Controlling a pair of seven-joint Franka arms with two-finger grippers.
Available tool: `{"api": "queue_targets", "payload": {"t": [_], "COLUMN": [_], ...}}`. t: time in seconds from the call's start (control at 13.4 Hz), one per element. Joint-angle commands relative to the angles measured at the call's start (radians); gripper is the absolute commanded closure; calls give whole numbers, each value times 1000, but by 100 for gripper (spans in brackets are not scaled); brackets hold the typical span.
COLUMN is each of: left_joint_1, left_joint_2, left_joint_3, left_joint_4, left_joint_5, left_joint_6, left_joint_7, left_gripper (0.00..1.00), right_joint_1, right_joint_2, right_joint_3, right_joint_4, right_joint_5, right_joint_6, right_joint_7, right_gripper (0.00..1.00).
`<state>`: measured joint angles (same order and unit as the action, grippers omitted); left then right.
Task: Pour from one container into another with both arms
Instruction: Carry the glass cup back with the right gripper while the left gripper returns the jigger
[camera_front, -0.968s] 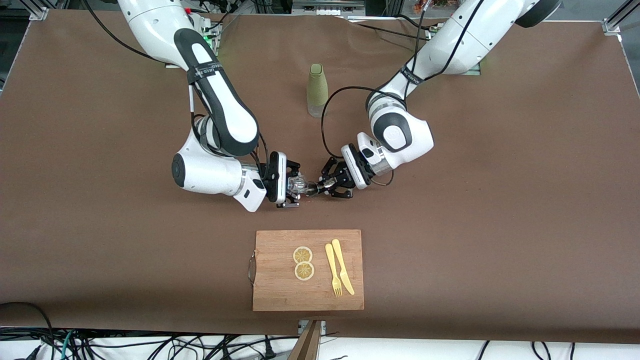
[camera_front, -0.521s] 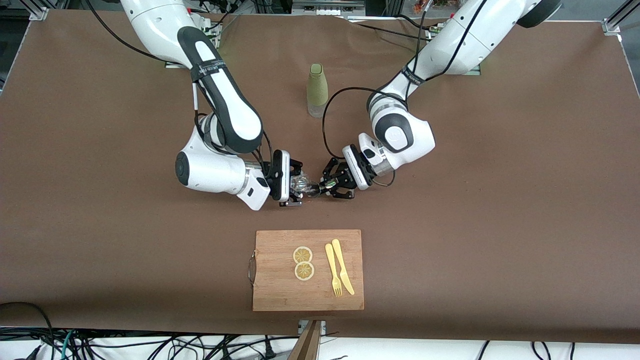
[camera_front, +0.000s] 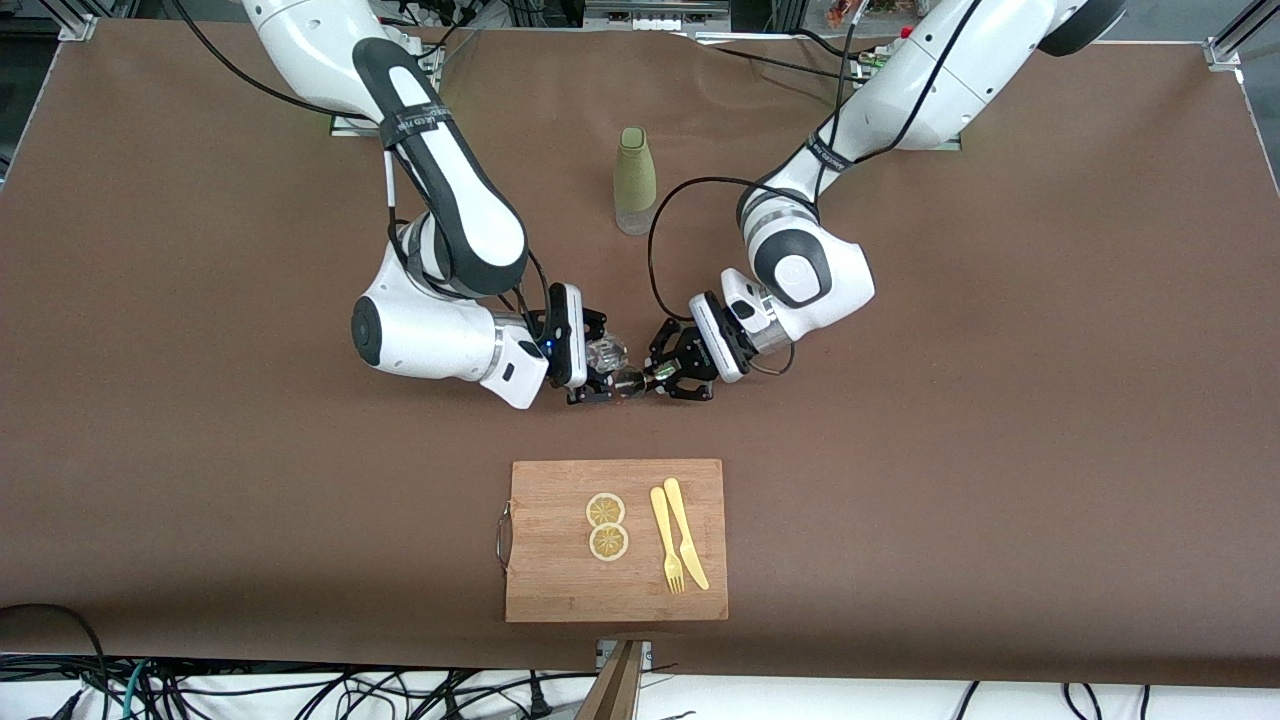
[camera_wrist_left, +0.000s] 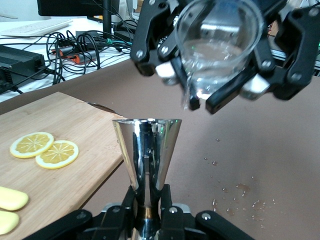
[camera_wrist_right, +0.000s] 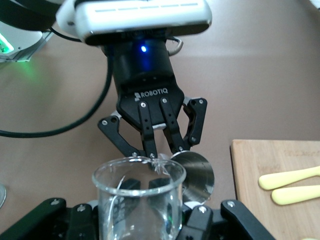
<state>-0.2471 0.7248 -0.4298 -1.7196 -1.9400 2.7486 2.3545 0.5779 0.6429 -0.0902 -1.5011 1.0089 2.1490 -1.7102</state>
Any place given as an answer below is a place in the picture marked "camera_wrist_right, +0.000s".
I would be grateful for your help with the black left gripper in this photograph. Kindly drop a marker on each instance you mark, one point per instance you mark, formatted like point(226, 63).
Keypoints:
point(142, 75)

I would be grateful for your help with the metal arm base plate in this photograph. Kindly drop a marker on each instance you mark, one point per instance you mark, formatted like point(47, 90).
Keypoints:
point(32, 50)

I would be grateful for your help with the steel double jigger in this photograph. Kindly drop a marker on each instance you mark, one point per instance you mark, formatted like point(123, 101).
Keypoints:
point(197, 175)

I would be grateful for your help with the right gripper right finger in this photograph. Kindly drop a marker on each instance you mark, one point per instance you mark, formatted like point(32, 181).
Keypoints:
point(232, 220)

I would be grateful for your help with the brown table cover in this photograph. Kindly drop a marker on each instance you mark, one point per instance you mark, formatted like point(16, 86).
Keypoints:
point(250, 75)

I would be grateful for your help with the small clear glass beaker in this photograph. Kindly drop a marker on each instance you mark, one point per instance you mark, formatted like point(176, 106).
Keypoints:
point(117, 200)

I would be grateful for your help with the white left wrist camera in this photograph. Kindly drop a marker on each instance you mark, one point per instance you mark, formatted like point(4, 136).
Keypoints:
point(140, 17)

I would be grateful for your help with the lemon slice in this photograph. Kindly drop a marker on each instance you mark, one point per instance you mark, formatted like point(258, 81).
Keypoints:
point(312, 238)

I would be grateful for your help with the wooden cutting board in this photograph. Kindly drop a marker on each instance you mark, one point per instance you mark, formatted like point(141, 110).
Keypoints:
point(282, 220)

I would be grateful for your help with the yellow plastic fork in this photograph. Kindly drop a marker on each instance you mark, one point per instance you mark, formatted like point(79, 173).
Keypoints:
point(295, 195)

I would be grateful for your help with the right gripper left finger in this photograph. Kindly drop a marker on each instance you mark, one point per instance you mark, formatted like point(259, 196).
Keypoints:
point(50, 220)

